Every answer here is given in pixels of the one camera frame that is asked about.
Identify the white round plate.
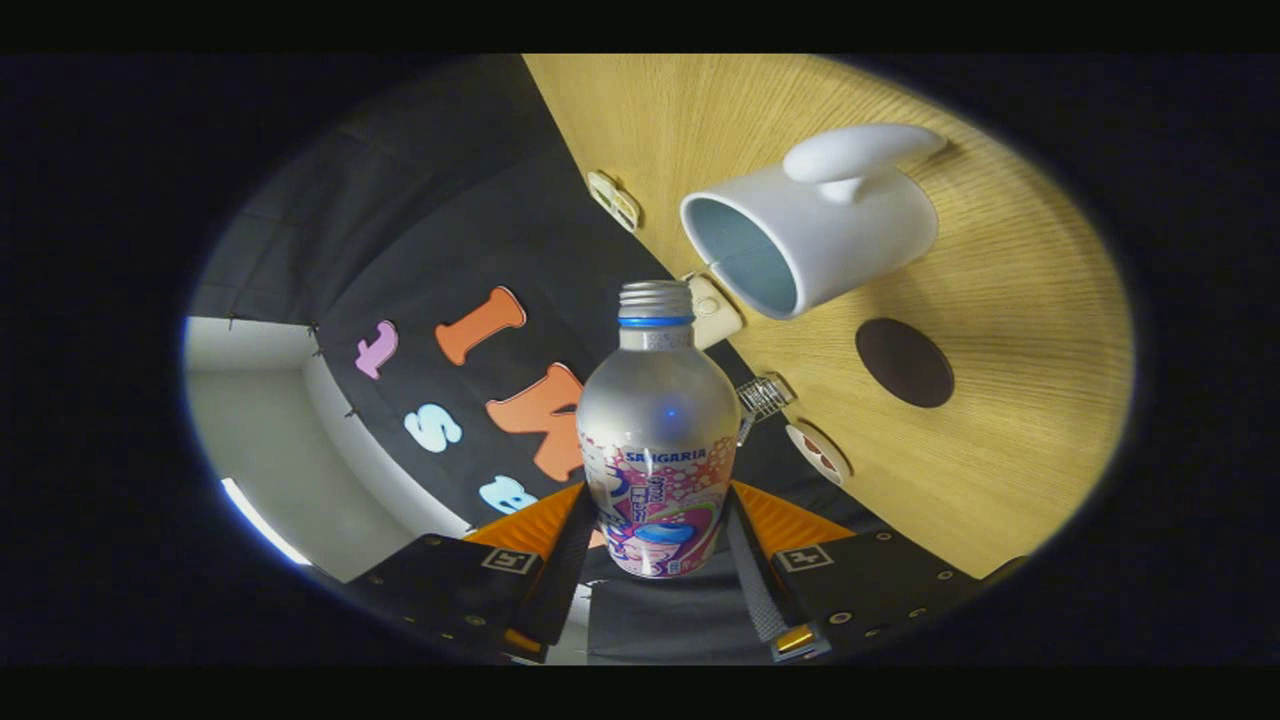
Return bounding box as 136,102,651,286
784,420,853,488

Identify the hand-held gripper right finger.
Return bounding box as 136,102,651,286
722,480,1031,663

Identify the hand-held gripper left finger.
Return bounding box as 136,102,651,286
345,482,598,664

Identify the metal wire cutlery holder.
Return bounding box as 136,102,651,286
736,372,797,446

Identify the dark brown round coaster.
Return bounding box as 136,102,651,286
855,318,955,409

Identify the silver juice bottle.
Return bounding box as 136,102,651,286
576,281,741,579

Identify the black backdrop cloth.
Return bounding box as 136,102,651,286
190,55,881,666

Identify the wooden table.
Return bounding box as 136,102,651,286
522,55,1136,581

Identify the white toaster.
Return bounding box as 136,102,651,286
683,272,746,351

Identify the white cup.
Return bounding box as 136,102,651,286
680,123,948,321

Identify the white divided tray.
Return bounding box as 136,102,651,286
586,170,641,233

